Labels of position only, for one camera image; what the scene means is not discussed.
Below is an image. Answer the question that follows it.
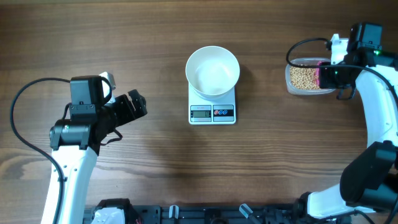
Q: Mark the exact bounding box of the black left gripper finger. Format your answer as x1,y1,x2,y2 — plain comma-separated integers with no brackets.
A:
134,105,147,120
128,89,147,108

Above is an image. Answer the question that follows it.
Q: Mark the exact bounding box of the pink measuring scoop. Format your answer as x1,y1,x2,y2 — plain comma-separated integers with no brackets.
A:
315,61,322,89

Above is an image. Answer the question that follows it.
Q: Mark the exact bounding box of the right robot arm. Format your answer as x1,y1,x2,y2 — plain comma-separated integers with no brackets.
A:
293,22,397,223

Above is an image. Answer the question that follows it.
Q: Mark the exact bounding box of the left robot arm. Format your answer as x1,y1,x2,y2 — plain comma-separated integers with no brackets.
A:
41,73,147,223

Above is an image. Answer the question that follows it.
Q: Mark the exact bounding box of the white digital kitchen scale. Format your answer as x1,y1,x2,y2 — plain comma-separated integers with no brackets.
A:
188,85,236,125

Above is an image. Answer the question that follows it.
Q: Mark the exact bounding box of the white bowl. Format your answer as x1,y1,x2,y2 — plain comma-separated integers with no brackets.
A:
185,45,241,99

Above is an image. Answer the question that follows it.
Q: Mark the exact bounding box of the soybeans pile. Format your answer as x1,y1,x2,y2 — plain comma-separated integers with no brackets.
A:
289,67,318,90

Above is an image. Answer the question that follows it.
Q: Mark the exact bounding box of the clear plastic container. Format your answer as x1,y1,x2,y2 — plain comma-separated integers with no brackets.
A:
285,65,334,95

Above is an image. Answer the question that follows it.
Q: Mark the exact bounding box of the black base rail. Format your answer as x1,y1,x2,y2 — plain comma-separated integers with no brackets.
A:
83,203,352,224

